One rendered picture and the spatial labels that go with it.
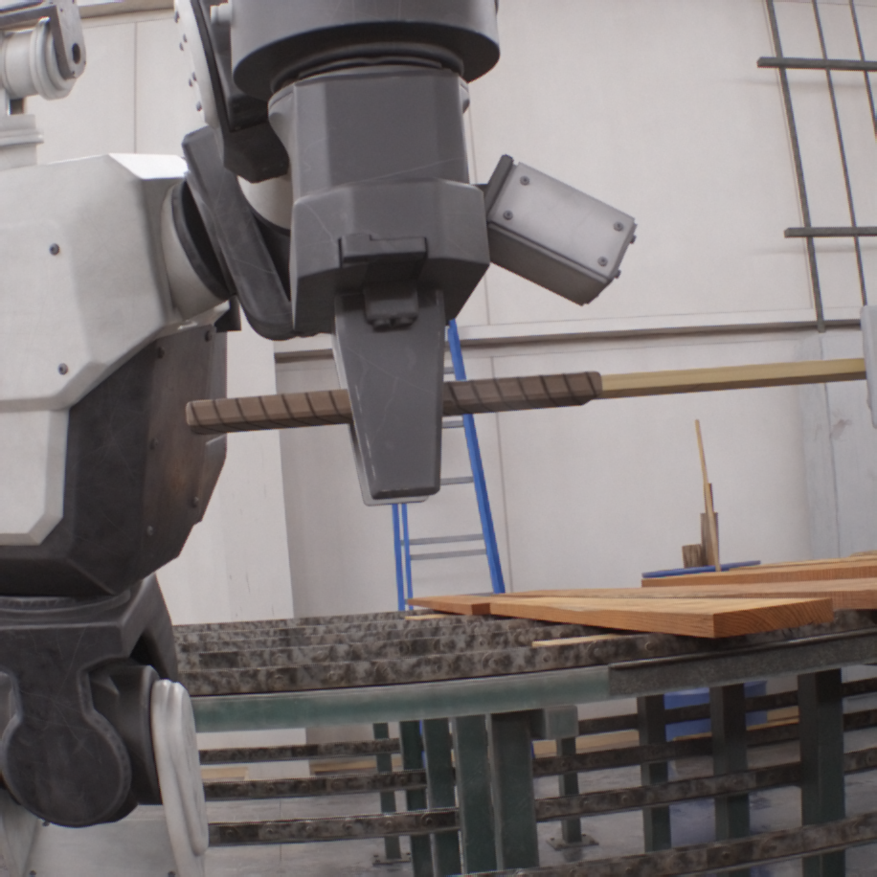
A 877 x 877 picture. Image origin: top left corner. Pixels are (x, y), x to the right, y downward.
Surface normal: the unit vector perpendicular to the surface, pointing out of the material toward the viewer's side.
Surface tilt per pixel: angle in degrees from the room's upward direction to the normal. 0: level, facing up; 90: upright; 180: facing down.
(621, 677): 90
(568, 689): 90
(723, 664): 90
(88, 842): 25
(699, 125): 88
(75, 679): 103
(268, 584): 99
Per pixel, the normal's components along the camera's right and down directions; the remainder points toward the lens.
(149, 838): -0.07, -0.94
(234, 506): 0.12, 0.05
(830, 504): -0.99, 0.07
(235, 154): -0.46, 0.88
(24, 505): -0.19, 0.15
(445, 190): 0.78, -0.13
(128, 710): -0.01, -0.51
